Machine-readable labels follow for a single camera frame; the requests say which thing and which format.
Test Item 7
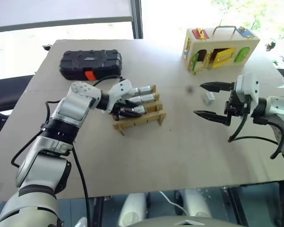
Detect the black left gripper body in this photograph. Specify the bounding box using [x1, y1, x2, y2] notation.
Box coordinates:
[111, 100, 126, 119]

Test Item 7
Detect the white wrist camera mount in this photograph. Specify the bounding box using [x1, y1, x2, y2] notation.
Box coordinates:
[235, 71, 261, 114]
[107, 79, 134, 112]

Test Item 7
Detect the thin white cable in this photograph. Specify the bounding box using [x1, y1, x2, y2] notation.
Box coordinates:
[159, 191, 188, 216]

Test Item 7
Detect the black plastic tool case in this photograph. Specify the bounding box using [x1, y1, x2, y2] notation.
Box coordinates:
[59, 49, 123, 81]

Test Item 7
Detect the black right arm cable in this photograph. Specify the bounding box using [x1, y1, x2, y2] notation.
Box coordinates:
[228, 113, 284, 160]

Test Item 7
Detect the dark window frame post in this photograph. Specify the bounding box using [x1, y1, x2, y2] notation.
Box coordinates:
[129, 0, 144, 40]

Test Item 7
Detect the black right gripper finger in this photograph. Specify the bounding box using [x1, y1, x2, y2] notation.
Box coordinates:
[199, 81, 235, 93]
[193, 109, 231, 126]

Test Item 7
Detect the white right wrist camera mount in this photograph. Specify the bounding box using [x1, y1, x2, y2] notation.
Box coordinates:
[235, 71, 261, 114]

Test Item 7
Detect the white robot leg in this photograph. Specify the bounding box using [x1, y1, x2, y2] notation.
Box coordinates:
[118, 193, 148, 227]
[183, 188, 213, 218]

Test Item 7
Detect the black table leg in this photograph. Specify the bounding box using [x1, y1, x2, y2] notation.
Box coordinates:
[226, 186, 249, 227]

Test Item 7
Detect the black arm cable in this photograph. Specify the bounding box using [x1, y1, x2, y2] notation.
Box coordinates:
[228, 113, 284, 160]
[10, 75, 126, 227]

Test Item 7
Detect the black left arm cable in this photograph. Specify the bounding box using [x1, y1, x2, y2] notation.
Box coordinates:
[10, 75, 126, 227]

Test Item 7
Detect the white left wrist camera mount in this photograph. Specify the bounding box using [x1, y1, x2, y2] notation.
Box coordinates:
[107, 79, 134, 112]

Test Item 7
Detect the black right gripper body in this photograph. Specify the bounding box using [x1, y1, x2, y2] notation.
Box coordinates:
[223, 82, 249, 119]

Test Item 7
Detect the small wooden pallet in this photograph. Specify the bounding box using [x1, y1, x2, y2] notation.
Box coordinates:
[111, 84, 168, 137]

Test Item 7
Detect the wooden latch lock box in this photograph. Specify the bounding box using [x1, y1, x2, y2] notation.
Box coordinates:
[181, 25, 261, 76]

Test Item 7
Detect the small silver box camera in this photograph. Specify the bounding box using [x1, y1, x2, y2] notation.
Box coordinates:
[202, 92, 215, 104]

